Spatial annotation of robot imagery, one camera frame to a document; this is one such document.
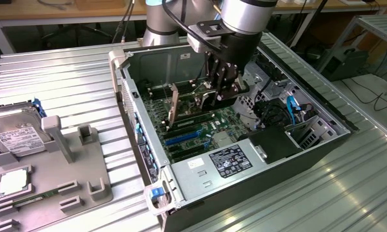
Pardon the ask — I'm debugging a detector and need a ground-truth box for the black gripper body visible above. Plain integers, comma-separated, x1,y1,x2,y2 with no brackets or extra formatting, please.
208,31,263,73

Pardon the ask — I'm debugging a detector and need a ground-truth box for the silver drive cage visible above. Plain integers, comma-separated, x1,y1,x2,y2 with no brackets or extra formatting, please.
235,48,299,116

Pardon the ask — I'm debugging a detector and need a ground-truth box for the green motherboard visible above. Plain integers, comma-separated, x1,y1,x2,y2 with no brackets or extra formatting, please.
137,78,258,165

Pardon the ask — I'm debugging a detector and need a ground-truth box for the black RAM slot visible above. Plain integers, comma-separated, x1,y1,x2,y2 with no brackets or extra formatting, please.
146,82,175,94
147,86,175,98

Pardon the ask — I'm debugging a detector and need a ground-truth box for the RAM stick with white label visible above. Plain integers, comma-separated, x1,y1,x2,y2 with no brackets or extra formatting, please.
174,113,214,128

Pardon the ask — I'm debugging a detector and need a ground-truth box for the silver chipset heatsink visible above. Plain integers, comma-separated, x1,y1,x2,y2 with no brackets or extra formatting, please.
212,131,236,146

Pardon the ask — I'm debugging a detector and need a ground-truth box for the black expansion slot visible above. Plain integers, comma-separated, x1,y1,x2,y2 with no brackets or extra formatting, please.
163,125,198,139
168,143,211,158

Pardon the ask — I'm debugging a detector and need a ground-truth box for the blue expansion slot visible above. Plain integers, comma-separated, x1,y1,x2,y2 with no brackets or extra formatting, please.
163,130,203,146

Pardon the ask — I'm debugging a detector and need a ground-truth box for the black fan shroud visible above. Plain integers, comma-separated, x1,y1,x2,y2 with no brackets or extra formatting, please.
247,125,304,165

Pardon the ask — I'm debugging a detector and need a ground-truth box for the black box on floor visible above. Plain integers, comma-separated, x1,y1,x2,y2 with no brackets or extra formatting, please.
322,47,370,82

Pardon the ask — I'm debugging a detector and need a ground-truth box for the silver disk bay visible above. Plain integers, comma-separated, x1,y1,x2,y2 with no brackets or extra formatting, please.
286,116,339,150

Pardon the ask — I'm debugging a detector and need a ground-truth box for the blue expansion card retainer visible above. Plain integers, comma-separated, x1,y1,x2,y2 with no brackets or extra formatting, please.
133,111,159,184

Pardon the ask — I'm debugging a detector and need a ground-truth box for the silver power supply unit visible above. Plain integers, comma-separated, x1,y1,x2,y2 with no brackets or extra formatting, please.
170,140,270,204

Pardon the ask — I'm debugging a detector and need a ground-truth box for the black tripod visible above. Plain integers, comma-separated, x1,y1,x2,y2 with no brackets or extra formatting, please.
40,23,115,47

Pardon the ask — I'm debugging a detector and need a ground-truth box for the metal slatted side table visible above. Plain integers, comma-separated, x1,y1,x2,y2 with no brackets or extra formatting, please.
335,14,387,73

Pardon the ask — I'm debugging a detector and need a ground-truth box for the black open PC case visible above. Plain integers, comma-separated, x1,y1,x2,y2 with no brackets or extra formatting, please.
108,35,362,232

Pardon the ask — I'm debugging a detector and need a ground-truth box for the wooden desk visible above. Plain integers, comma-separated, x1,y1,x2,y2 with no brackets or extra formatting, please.
0,0,387,27

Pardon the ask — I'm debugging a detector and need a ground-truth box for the grey parts rack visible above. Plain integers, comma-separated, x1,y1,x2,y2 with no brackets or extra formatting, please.
0,101,115,232

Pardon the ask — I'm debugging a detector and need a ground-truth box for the silver hard disk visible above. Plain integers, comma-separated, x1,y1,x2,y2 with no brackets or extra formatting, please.
0,103,49,156

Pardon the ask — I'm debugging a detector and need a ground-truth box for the green RAM stick bare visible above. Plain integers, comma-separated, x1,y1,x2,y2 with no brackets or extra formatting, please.
12,189,60,209

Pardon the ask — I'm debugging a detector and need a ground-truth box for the silver CPU chip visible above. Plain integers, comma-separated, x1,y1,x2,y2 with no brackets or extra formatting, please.
0,169,32,194

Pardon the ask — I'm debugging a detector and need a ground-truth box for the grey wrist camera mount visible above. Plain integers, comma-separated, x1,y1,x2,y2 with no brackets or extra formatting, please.
186,20,234,53

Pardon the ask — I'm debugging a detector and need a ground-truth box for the black wire bundle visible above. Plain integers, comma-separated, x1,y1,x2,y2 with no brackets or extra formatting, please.
254,100,292,129

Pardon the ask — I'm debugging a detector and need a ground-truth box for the black camera cable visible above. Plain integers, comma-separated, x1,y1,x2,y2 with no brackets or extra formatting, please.
162,0,222,52

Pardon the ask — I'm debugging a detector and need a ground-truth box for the blue data wire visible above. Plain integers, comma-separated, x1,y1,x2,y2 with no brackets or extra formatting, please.
286,95,303,127

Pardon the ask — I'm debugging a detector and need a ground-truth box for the grey hanging cable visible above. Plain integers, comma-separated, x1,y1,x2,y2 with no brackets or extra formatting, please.
116,0,136,44

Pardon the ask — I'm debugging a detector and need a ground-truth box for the black cable on white table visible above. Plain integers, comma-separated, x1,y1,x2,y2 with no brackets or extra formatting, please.
340,78,387,111

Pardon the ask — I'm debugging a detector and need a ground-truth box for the blue disk bracket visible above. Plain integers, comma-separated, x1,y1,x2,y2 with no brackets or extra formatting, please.
28,97,47,117

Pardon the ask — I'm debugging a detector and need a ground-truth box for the grey case handle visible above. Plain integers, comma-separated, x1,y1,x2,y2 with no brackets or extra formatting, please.
143,186,175,216

